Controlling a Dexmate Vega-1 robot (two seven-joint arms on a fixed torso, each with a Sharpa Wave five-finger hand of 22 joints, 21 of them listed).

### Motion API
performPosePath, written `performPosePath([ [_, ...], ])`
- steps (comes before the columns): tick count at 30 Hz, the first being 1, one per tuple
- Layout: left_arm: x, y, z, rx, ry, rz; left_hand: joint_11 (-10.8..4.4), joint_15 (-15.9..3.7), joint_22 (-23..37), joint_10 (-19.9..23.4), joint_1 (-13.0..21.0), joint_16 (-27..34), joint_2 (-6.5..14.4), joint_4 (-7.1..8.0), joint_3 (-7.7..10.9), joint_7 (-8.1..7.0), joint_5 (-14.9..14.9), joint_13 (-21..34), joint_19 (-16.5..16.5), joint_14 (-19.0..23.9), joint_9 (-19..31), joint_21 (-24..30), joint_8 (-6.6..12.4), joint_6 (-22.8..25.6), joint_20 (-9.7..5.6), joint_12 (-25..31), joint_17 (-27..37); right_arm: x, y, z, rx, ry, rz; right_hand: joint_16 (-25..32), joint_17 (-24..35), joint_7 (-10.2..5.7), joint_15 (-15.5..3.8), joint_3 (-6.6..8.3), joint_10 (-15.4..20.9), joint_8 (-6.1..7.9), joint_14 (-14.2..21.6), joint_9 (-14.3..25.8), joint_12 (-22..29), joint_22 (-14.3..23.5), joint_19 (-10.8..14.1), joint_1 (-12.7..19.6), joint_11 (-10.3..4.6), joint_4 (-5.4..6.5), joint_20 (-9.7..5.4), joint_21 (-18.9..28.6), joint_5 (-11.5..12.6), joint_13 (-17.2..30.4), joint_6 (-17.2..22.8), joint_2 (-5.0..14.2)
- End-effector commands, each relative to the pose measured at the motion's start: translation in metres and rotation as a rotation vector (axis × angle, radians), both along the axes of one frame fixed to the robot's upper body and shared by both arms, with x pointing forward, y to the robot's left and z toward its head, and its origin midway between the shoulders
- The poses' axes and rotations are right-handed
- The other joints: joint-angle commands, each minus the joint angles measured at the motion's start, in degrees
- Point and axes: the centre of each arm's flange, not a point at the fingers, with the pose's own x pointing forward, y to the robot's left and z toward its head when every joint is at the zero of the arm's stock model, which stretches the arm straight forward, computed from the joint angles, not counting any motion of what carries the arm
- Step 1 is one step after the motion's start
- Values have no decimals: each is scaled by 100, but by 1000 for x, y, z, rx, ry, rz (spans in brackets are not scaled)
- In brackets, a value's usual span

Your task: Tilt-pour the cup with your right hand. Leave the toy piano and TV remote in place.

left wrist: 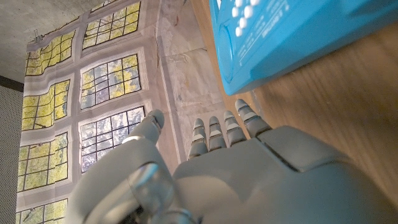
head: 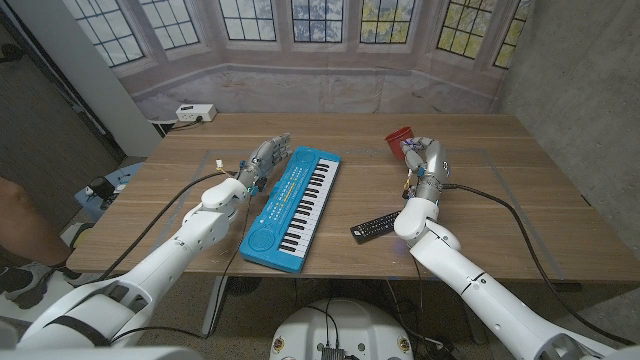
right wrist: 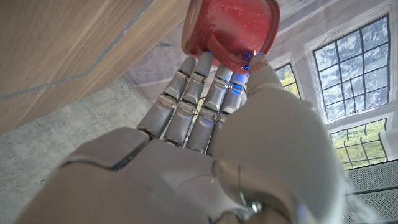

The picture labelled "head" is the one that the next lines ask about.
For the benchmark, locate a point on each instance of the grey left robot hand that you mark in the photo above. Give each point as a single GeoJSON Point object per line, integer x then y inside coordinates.
{"type": "Point", "coordinates": [262, 160]}

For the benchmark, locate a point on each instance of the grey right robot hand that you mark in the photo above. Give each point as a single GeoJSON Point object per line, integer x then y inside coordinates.
{"type": "Point", "coordinates": [432, 167]}

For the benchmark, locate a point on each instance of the red speckled enamel cup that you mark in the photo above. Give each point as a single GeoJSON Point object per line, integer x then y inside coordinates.
{"type": "Point", "coordinates": [397, 140]}

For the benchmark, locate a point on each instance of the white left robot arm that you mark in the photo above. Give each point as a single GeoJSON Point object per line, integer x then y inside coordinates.
{"type": "Point", "coordinates": [165, 255]}

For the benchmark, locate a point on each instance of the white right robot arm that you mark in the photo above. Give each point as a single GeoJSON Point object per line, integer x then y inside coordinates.
{"type": "Point", "coordinates": [480, 290]}

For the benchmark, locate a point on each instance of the blue toy piano keyboard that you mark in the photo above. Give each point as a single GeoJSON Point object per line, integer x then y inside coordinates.
{"type": "Point", "coordinates": [292, 212]}

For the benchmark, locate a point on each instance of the black TV remote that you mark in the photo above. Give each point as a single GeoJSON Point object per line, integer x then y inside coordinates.
{"type": "Point", "coordinates": [372, 229]}

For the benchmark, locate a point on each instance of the white power strip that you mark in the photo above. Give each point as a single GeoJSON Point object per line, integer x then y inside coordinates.
{"type": "Point", "coordinates": [195, 112]}

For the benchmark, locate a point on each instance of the printed window backdrop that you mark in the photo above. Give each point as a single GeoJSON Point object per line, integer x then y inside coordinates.
{"type": "Point", "coordinates": [320, 85]}

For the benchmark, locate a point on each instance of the grey table leg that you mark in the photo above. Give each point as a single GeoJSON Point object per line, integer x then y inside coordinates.
{"type": "Point", "coordinates": [214, 305]}
{"type": "Point", "coordinates": [475, 325]}

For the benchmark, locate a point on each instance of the blue stool with black device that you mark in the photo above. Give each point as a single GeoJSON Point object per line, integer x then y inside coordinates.
{"type": "Point", "coordinates": [107, 190]}

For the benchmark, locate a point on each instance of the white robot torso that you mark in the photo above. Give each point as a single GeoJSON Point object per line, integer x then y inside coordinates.
{"type": "Point", "coordinates": [340, 327]}

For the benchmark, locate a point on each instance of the person's bare leg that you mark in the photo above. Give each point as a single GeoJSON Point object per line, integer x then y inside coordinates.
{"type": "Point", "coordinates": [25, 225]}

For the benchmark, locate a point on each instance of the grey and black shoe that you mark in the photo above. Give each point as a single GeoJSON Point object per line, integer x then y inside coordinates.
{"type": "Point", "coordinates": [22, 287]}

